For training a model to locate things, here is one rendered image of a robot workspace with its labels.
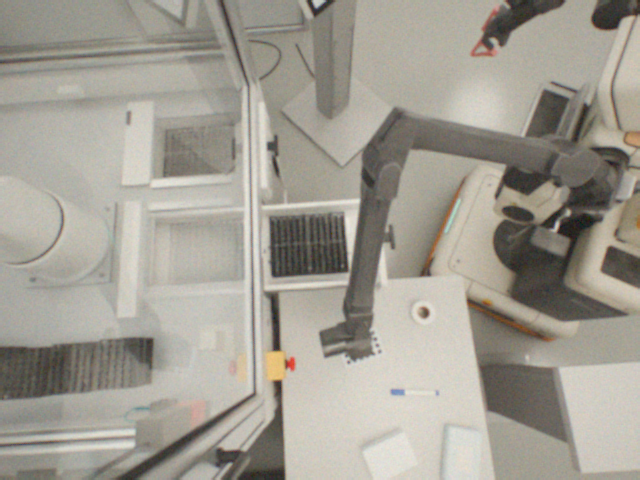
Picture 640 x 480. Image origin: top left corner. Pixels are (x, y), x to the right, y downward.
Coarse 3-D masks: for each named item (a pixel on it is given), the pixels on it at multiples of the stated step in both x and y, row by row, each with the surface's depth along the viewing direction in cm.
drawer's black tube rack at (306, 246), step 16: (272, 224) 117; (288, 224) 113; (304, 224) 117; (320, 224) 113; (336, 224) 116; (272, 240) 112; (288, 240) 112; (304, 240) 115; (320, 240) 115; (336, 240) 112; (272, 256) 111; (288, 256) 111; (304, 256) 114; (320, 256) 114; (336, 256) 110; (272, 272) 110; (288, 272) 113; (304, 272) 110; (320, 272) 109; (336, 272) 112
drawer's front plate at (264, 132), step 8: (264, 104) 122; (264, 112) 120; (264, 120) 119; (264, 128) 119; (264, 136) 118; (264, 144) 117; (264, 152) 116; (264, 160) 116; (264, 168) 115; (264, 176) 114; (264, 184) 114; (264, 192) 117
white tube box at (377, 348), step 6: (372, 330) 116; (372, 336) 114; (378, 336) 114; (372, 342) 114; (378, 342) 114; (372, 348) 115; (378, 348) 114; (378, 354) 113; (384, 354) 113; (348, 360) 116; (354, 360) 116; (360, 360) 114; (366, 360) 113; (348, 366) 112
